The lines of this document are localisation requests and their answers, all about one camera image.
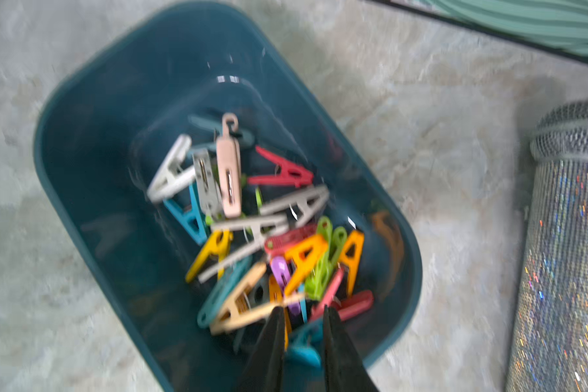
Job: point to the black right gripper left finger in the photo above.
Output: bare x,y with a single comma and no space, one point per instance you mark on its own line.
264,368

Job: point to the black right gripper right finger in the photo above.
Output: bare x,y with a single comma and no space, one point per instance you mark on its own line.
343,367

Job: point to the tan clothespin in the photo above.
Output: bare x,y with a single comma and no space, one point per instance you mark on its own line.
235,312

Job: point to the dark teal clothespin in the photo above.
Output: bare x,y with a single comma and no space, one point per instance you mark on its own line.
209,129
258,296

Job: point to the light teal clothespin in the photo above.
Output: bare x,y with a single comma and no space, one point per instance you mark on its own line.
223,288

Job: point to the purple clothespin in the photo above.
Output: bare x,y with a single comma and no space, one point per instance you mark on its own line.
280,271

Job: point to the yellow clothespin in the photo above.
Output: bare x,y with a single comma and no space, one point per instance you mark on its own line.
217,246

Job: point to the cyan clothespin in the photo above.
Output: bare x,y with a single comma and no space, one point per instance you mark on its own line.
301,343
190,217

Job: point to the grey clothespin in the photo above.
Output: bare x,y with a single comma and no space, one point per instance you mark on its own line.
309,201
208,189
258,229

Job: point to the white clothespin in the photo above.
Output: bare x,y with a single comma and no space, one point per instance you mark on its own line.
171,178

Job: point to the beige pink clothespin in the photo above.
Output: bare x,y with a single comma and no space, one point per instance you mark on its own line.
228,164

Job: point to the red pink clothespin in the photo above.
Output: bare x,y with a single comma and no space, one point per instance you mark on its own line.
347,308

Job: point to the bright green clothespin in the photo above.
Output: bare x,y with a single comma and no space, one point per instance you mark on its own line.
317,282

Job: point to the teal storage box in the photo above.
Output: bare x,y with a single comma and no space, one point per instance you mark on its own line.
107,128

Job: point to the rhinestone silver microphone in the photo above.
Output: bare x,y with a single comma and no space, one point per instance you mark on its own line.
549,345

